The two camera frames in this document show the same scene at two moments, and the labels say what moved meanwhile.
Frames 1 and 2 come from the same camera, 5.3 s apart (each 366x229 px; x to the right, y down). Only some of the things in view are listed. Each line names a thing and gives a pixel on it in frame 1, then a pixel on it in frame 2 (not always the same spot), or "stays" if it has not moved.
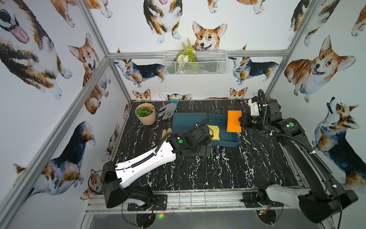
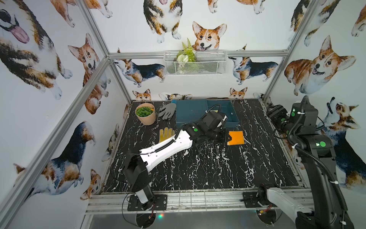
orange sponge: (233, 123) → (237, 138)
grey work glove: (168, 110) stays
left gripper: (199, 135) → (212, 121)
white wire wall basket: (178, 63) stays
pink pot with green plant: (146, 113) stays
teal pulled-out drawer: (227, 139) → (224, 106)
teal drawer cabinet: (184, 122) → (189, 111)
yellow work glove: (164, 132) stays
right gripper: (245, 122) → (276, 113)
